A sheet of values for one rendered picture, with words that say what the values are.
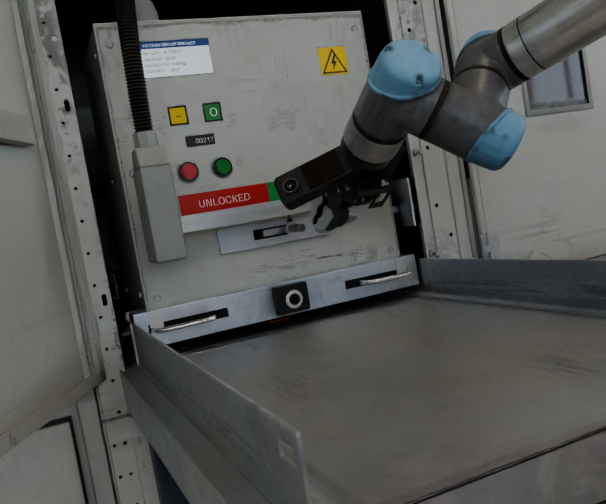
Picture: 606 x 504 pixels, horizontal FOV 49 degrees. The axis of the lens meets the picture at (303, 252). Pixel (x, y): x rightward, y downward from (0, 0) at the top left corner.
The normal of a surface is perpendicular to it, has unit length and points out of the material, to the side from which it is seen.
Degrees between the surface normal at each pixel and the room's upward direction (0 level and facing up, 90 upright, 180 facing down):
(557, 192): 90
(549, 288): 90
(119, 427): 90
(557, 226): 90
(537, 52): 122
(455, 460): 0
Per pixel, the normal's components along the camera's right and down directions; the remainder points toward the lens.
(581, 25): -0.36, 0.64
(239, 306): 0.39, 0.00
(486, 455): -0.17, -0.98
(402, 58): 0.25, -0.50
